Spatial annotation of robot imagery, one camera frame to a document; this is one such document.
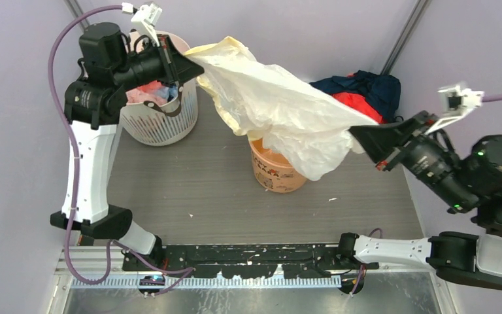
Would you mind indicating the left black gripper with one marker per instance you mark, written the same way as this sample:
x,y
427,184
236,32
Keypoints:
x,y
177,67

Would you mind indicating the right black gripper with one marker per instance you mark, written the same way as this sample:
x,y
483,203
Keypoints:
x,y
380,140

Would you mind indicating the white slotted laundry basket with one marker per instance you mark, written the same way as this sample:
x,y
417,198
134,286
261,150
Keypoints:
x,y
153,128

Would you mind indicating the pale yellow trash bag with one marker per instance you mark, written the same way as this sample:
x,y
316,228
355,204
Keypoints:
x,y
310,128

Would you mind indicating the orange plastic trash bin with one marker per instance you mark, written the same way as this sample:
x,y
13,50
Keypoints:
x,y
273,171

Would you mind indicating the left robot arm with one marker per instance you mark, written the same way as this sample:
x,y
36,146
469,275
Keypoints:
x,y
91,111

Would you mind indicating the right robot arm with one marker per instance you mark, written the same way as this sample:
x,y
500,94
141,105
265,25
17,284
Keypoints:
x,y
471,185

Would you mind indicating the blue plastic trash bag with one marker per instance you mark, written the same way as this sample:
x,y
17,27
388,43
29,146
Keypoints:
x,y
167,93

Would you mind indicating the red plastic trash bag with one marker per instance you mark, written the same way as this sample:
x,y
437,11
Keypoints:
x,y
151,87

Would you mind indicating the pink plastic trash bag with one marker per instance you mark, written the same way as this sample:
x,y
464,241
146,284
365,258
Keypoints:
x,y
137,96

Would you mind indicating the red cloth garment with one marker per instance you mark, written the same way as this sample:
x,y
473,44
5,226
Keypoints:
x,y
359,103

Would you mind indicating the navy blue cloth garment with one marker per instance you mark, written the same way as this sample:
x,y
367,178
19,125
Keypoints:
x,y
382,92

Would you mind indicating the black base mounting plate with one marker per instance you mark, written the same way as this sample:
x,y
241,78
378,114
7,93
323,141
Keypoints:
x,y
296,261

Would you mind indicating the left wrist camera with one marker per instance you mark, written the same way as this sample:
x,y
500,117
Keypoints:
x,y
144,20

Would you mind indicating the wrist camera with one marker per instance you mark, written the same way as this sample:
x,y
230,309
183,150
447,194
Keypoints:
x,y
144,20
458,101

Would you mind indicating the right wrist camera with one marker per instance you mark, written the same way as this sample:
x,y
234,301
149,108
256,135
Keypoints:
x,y
458,101

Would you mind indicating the aluminium rail frame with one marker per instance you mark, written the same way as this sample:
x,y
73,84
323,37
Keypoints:
x,y
124,270

